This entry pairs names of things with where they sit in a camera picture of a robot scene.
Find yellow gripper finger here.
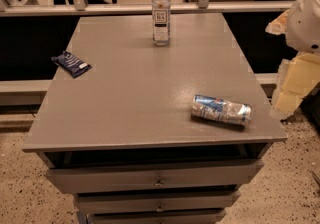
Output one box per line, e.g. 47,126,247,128
271,52,320,120
265,10,289,35

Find clear plastic water bottle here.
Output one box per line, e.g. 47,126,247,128
152,0,171,46

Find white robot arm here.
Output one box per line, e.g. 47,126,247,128
265,0,320,120

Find crushed redbull can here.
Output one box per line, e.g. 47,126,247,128
191,95,253,126

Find grey drawer cabinet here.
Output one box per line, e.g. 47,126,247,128
24,14,286,224

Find blue snack packet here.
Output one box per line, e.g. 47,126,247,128
51,51,92,78

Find metal railing frame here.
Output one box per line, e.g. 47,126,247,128
0,0,293,17

